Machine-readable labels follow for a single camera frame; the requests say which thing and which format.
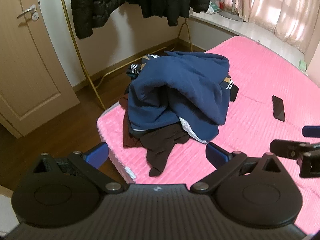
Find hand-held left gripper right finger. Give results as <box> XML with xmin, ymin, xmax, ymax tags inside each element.
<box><xmin>190</xmin><ymin>142</ymin><xmax>284</xmax><ymax>195</ymax></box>

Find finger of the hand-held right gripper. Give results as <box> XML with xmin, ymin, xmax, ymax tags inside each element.
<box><xmin>269</xmin><ymin>139</ymin><xmax>320</xmax><ymax>178</ymax></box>
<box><xmin>302</xmin><ymin>126</ymin><xmax>320</xmax><ymax>138</ymax></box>

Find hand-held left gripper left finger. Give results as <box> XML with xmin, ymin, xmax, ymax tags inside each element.
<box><xmin>32</xmin><ymin>142</ymin><xmax>128</xmax><ymax>194</ymax></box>

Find navy blue hoodie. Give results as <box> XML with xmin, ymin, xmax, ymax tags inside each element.
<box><xmin>128</xmin><ymin>51</ymin><xmax>230</xmax><ymax>144</ymax></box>

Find gold metal clothes rack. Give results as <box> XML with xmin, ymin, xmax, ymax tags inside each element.
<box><xmin>58</xmin><ymin>0</ymin><xmax>193</xmax><ymax>111</ymax></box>

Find white mesh garment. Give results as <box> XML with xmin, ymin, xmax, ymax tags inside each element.
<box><xmin>179</xmin><ymin>117</ymin><xmax>208</xmax><ymax>143</ymax></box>

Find black smartphone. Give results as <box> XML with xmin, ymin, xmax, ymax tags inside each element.
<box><xmin>272</xmin><ymin>95</ymin><xmax>286</xmax><ymax>122</ymax></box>

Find reddish brown garment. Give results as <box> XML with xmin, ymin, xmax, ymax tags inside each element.
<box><xmin>119</xmin><ymin>94</ymin><xmax>146</xmax><ymax>149</ymax></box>

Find dark brown pants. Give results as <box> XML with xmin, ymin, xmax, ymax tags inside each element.
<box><xmin>139</xmin><ymin>125</ymin><xmax>190</xmax><ymax>177</ymax></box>

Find black garment with tan band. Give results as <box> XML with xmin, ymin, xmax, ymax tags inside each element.
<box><xmin>219</xmin><ymin>74</ymin><xmax>238</xmax><ymax>102</ymax></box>

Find pink bed blanket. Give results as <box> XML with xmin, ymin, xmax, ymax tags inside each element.
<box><xmin>97</xmin><ymin>35</ymin><xmax>320</xmax><ymax>232</ymax></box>

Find beige wooden door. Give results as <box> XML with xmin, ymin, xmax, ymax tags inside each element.
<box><xmin>0</xmin><ymin>0</ymin><xmax>80</xmax><ymax>139</ymax></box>

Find pink sheer curtain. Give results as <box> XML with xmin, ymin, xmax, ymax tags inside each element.
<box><xmin>246</xmin><ymin>0</ymin><xmax>320</xmax><ymax>53</ymax></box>

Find white standing fan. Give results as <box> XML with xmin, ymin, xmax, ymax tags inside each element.
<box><xmin>219</xmin><ymin>0</ymin><xmax>247</xmax><ymax>22</ymax></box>

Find plastic bags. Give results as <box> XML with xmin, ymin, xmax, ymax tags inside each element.
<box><xmin>206</xmin><ymin>0</ymin><xmax>226</xmax><ymax>15</ymax></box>

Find silver door handle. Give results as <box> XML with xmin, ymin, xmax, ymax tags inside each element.
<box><xmin>17</xmin><ymin>4</ymin><xmax>37</xmax><ymax>19</ymax></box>

